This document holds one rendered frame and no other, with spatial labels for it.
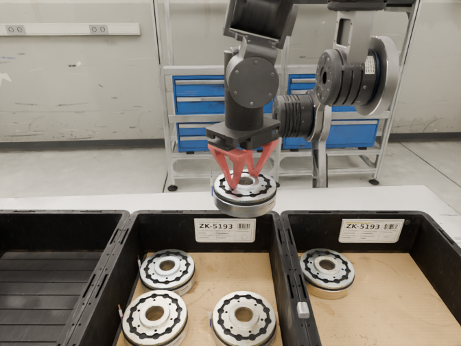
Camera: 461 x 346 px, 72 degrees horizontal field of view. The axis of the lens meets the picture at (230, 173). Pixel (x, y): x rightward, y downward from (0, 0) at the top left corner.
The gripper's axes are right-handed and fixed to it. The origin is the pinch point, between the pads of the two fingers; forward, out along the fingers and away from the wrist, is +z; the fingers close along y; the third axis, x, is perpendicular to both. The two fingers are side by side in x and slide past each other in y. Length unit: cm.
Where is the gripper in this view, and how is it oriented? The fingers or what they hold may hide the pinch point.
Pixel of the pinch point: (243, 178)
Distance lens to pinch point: 51.8
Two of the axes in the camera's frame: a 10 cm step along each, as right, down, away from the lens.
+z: 0.1, 8.9, 4.6
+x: -7.0, -3.3, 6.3
